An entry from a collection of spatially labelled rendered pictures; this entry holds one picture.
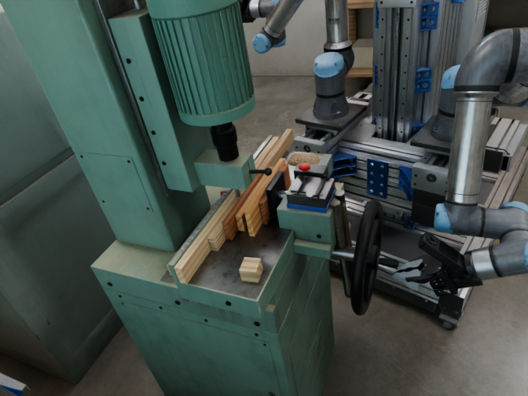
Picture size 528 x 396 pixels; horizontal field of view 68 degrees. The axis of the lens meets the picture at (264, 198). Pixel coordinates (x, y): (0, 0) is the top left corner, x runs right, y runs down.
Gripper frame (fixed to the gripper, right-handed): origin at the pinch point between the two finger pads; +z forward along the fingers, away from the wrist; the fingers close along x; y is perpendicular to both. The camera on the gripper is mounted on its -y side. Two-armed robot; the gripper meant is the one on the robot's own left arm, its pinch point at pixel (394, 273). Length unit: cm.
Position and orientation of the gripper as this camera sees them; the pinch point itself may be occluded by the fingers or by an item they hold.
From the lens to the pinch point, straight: 114.8
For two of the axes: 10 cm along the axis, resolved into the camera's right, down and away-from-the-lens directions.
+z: -7.2, 3.0, 6.3
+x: 3.8, -5.9, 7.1
